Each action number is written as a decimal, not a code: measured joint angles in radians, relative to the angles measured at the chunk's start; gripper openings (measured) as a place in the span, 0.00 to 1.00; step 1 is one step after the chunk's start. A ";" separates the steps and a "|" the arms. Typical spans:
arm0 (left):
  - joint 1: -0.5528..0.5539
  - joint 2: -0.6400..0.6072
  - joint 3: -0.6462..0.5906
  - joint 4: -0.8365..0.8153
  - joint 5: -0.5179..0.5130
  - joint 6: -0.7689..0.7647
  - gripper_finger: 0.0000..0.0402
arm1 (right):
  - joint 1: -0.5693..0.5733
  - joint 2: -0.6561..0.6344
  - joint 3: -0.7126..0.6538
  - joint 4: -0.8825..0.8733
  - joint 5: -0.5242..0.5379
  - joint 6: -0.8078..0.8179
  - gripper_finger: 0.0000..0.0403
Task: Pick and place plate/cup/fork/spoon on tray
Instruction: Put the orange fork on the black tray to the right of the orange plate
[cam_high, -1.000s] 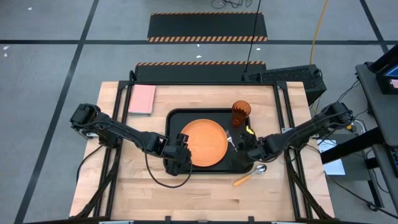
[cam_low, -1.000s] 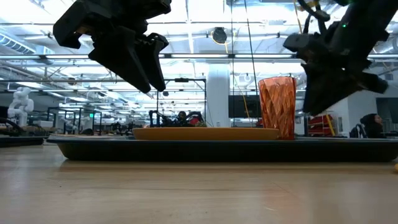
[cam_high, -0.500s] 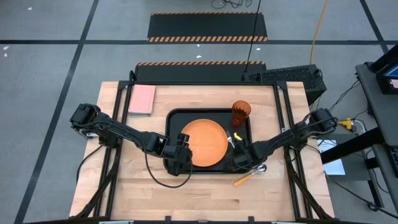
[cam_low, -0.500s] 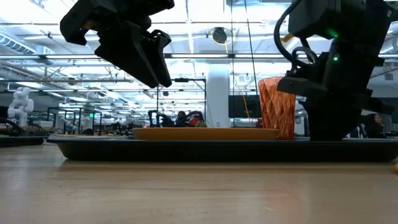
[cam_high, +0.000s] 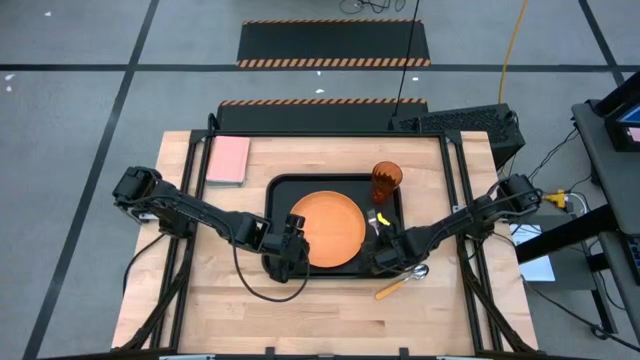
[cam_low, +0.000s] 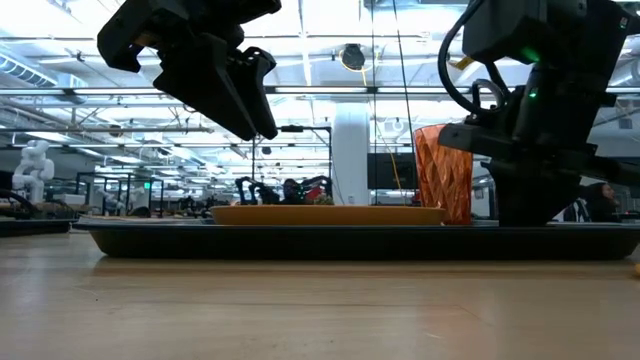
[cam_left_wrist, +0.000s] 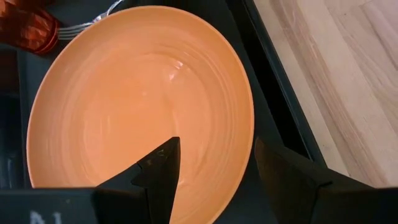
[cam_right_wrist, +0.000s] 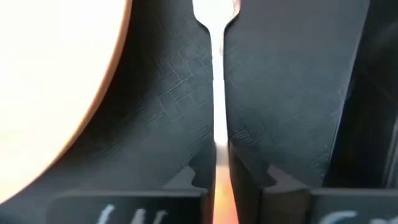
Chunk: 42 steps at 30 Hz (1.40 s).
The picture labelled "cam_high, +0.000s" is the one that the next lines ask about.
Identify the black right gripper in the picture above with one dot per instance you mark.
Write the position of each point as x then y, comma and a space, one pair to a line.
397, 250

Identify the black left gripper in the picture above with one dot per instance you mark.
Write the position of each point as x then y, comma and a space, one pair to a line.
286, 250

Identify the orange round plate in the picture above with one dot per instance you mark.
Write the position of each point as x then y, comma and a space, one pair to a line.
330, 227

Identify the orange translucent cup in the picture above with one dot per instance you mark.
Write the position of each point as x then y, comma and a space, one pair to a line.
386, 180

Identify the black plastic tray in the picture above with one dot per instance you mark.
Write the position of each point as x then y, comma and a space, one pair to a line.
325, 182

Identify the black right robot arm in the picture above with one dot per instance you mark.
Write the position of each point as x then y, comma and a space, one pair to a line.
465, 217

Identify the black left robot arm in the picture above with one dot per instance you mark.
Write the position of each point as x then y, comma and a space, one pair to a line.
200, 212

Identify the yellow tag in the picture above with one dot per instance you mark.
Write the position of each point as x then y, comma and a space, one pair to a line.
383, 219

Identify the pink notebook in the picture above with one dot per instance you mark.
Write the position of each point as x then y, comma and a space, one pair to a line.
229, 160

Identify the black perforated computer case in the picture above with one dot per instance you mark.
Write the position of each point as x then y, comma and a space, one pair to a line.
470, 125

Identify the white paper sheet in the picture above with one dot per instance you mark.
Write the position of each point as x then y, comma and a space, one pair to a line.
540, 267

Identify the yellow plug connector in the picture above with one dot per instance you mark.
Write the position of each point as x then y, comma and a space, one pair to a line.
556, 198

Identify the black desk leg beam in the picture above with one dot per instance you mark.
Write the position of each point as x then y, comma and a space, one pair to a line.
565, 235

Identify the large black hazard-striped ramp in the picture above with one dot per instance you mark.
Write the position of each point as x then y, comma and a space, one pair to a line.
332, 42

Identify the grey side desk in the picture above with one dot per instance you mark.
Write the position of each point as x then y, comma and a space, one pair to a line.
610, 170

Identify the black monitor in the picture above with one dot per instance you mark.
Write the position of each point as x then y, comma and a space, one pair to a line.
622, 125

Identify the black metal table frame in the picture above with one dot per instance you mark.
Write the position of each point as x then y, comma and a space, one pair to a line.
320, 134

